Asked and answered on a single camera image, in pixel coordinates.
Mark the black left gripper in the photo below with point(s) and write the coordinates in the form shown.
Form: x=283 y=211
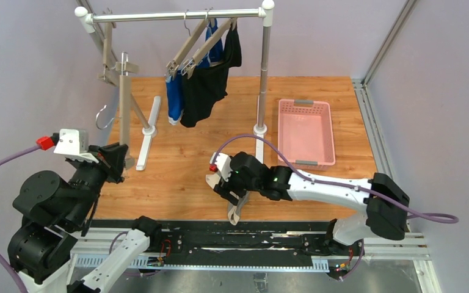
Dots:
x=110 y=162

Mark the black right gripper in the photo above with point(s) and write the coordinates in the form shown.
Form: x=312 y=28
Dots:
x=226 y=187

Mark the grey white underwear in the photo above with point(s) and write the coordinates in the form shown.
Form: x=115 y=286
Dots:
x=235 y=202

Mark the beige clip hanger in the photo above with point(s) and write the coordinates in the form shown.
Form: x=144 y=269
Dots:
x=120 y=77

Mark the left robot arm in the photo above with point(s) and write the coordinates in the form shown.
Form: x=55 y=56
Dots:
x=53 y=209

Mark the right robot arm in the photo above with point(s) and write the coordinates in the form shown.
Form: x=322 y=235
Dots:
x=376 y=201

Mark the empty beige hanger left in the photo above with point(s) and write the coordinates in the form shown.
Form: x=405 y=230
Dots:
x=107 y=54

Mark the blue underwear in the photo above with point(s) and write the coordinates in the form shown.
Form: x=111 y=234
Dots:
x=174 y=91

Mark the black underwear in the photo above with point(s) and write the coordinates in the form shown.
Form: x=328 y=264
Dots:
x=208 y=83

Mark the beige hanger with blue underwear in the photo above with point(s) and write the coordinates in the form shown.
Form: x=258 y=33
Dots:
x=175 y=63

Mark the beige hanger with black underwear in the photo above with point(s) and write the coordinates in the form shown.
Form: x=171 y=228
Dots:
x=194 y=61

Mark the pink plastic basket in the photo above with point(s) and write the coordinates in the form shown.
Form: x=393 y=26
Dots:
x=305 y=134

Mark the metal clothes rack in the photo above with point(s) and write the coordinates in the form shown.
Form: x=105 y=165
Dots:
x=94 y=26

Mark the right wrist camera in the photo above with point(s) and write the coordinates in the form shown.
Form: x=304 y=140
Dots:
x=222 y=163

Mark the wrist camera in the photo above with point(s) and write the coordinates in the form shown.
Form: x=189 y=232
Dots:
x=222 y=163
x=73 y=144

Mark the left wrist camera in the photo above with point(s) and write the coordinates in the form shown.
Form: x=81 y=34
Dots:
x=73 y=144

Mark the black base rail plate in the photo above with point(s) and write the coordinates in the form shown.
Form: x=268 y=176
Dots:
x=249 y=245

